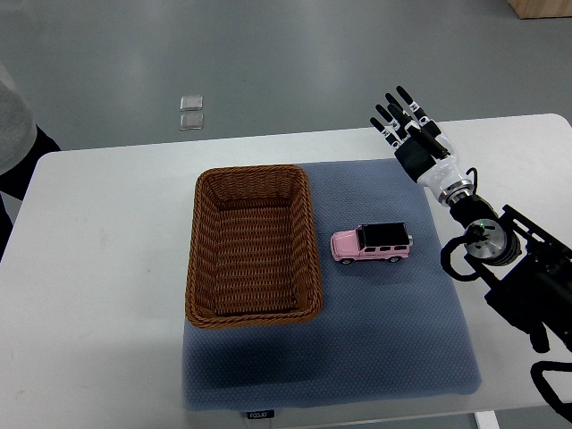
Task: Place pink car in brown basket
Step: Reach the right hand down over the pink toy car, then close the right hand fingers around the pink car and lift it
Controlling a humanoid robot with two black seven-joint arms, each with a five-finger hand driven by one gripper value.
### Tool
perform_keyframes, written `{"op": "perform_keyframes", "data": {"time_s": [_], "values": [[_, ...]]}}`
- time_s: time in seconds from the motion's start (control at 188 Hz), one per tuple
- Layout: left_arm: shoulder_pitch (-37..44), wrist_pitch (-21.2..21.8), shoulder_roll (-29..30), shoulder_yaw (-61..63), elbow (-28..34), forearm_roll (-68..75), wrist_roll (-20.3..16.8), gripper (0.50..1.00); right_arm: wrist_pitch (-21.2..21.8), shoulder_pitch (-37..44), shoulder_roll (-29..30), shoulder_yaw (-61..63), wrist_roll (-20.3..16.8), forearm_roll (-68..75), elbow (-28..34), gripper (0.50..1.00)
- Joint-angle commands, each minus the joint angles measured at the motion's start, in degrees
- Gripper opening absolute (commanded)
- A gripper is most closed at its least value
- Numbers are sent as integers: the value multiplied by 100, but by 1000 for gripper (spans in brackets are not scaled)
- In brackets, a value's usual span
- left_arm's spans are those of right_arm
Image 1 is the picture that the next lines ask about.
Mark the person in grey top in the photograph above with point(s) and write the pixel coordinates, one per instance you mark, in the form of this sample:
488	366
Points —
23	142

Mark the blue-grey fabric mat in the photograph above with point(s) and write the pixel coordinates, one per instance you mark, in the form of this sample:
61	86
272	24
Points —
386	331

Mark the brown wicker basket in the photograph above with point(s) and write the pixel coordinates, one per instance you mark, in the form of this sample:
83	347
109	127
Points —
253	258

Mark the pink toy car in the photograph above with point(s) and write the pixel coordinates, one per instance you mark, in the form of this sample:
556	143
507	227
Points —
388	242

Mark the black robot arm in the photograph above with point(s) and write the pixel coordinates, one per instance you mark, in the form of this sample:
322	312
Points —
527	270

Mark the wooden box corner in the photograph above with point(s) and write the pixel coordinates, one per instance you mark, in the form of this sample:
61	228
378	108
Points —
540	9

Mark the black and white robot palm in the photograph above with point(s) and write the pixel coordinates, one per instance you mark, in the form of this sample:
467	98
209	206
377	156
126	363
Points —
417	154

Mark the upper metal floor plate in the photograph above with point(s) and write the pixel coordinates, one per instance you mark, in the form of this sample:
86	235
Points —
191	103

